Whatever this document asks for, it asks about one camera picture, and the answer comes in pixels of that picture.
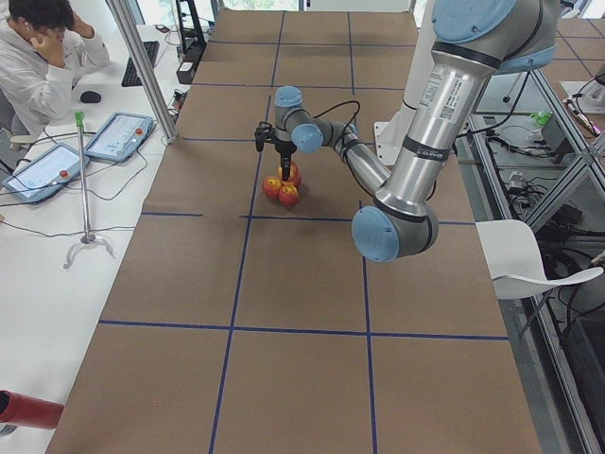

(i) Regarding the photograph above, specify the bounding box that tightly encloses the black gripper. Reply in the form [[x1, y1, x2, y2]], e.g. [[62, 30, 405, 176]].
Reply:
[[274, 138, 297, 181]]

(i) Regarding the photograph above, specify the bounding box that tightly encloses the lone red yellow apple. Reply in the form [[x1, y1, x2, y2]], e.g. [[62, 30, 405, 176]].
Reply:
[[278, 161, 302, 187]]

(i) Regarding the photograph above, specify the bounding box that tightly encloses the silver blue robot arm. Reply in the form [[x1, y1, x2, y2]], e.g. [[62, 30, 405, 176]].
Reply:
[[255, 1, 560, 262]]

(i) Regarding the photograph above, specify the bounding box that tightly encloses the yellow red apple cluster back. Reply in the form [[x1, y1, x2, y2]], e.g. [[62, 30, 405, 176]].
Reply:
[[262, 176, 283, 199]]

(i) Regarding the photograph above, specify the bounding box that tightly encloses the red apple front of cluster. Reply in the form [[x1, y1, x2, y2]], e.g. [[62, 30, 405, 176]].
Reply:
[[278, 184, 300, 207]]

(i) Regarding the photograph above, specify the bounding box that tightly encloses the black desktop computer box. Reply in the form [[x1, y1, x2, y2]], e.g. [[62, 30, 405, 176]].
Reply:
[[175, 0, 207, 85]]

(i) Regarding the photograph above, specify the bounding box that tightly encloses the far blue teach pendant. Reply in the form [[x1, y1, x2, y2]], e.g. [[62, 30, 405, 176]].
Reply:
[[84, 112, 154, 163]]

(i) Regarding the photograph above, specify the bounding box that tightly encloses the blue teach pendant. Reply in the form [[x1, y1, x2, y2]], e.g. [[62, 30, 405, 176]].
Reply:
[[84, 112, 154, 163], [2, 144, 80, 203]]

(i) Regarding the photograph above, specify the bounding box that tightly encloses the brown cardboard table cover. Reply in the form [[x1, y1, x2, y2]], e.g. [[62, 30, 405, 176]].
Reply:
[[48, 11, 540, 453]]

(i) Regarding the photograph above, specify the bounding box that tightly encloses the black keyboard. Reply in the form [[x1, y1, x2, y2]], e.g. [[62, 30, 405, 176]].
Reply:
[[120, 40, 161, 88]]

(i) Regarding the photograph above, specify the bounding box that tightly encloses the black computer mouse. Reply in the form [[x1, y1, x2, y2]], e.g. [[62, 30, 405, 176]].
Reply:
[[79, 90, 102, 104]]

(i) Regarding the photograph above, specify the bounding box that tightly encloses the near blue teach pendant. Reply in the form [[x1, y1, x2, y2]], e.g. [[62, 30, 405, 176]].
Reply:
[[2, 144, 80, 203]]

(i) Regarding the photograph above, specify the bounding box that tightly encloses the white plastic chair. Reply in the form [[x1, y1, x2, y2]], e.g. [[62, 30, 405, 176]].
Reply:
[[475, 219, 604, 300]]

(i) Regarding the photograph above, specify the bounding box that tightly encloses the person in white hoodie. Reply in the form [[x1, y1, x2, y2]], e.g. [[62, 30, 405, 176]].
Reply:
[[1, 1, 110, 136]]

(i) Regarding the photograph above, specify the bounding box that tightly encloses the red bottle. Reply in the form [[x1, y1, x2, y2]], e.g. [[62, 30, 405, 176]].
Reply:
[[1, 390, 64, 429]]

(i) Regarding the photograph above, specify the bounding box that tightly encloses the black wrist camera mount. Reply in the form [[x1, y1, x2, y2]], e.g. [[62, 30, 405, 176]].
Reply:
[[254, 121, 275, 153]]

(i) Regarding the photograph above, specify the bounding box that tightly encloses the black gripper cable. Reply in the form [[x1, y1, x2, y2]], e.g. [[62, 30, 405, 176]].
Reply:
[[306, 99, 361, 138]]

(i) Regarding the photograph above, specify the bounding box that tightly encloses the aluminium frame post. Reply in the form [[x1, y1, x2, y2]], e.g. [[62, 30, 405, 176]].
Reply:
[[107, 0, 177, 144]]

